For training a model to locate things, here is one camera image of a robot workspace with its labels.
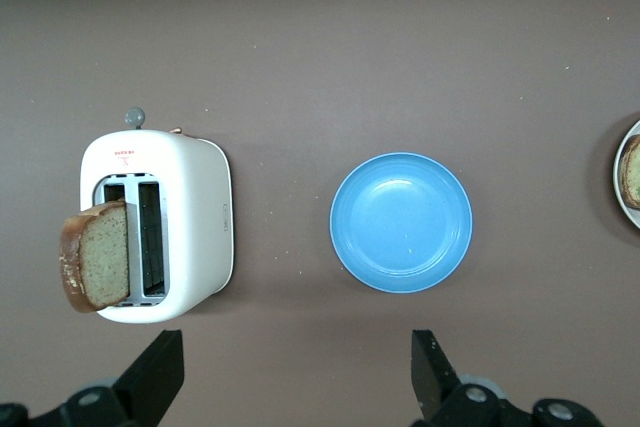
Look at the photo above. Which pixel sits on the beige plate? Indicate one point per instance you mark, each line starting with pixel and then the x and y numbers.
pixel 620 217

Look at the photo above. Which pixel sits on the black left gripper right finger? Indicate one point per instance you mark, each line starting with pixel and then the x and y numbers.
pixel 435 387

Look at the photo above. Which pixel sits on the white two-slot toaster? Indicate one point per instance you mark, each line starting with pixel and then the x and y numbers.
pixel 195 217

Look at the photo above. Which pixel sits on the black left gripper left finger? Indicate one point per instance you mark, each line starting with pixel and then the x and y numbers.
pixel 145 387

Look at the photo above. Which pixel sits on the blue plate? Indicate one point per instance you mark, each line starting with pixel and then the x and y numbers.
pixel 400 222

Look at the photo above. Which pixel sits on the toasted bread slice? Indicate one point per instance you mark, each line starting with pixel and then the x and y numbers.
pixel 631 172
pixel 102 257

